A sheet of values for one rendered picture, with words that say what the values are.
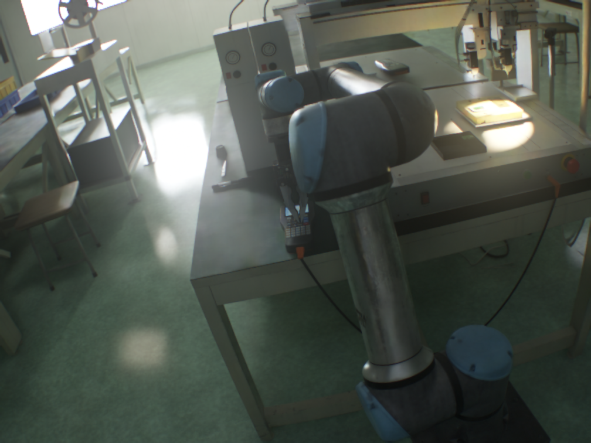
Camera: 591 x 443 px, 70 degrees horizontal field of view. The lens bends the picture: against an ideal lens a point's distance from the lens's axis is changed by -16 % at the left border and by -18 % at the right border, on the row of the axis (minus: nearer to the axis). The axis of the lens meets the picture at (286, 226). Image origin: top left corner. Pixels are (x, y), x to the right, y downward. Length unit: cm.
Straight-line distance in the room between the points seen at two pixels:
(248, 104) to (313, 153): 92
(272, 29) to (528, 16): 78
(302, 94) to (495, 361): 64
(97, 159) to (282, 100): 265
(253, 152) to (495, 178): 77
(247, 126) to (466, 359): 106
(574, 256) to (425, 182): 135
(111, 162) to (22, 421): 199
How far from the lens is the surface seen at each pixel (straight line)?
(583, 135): 148
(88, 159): 359
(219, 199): 151
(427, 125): 71
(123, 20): 874
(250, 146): 160
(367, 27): 149
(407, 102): 70
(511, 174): 129
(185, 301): 242
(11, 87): 514
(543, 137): 144
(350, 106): 68
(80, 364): 238
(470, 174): 123
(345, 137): 66
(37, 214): 281
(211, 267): 123
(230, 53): 150
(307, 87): 106
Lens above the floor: 143
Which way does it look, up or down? 31 degrees down
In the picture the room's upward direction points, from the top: 13 degrees counter-clockwise
